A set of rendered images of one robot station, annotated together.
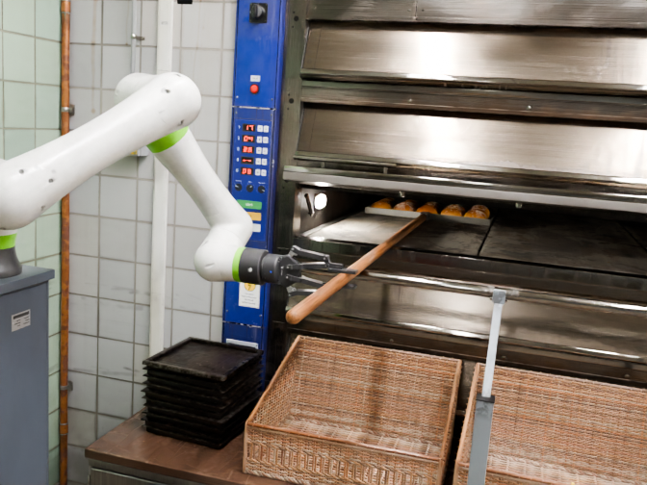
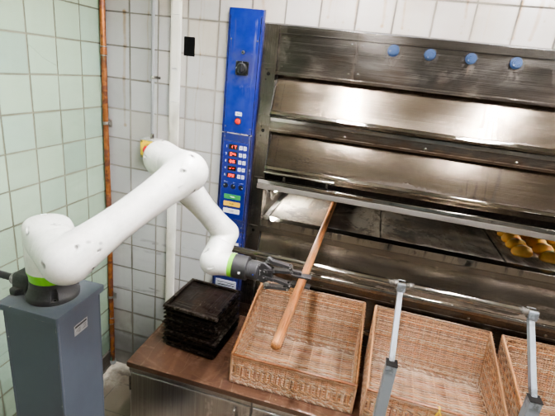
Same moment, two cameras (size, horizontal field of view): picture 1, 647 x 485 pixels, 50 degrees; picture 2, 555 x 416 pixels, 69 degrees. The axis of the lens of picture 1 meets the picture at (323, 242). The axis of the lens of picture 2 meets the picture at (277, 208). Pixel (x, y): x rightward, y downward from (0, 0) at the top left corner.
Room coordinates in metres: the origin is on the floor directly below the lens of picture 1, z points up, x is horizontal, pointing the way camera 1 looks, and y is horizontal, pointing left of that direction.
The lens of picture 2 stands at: (0.40, 0.15, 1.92)
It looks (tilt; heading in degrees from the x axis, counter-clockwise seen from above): 19 degrees down; 356
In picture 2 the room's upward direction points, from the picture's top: 7 degrees clockwise
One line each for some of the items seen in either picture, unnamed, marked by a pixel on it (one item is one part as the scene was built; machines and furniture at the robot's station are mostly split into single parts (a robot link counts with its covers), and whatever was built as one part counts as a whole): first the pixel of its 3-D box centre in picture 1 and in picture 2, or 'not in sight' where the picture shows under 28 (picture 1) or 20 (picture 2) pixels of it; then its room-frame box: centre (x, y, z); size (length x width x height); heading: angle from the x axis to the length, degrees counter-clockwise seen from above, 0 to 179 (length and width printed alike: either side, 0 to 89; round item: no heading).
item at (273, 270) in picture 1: (283, 269); (260, 271); (1.74, 0.10, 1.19); 0.09 x 0.07 x 0.08; 74
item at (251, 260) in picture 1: (256, 266); (242, 267); (1.77, 0.17, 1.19); 0.12 x 0.06 x 0.09; 164
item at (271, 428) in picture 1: (358, 412); (301, 338); (1.99, -0.14, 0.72); 0.56 x 0.49 x 0.28; 75
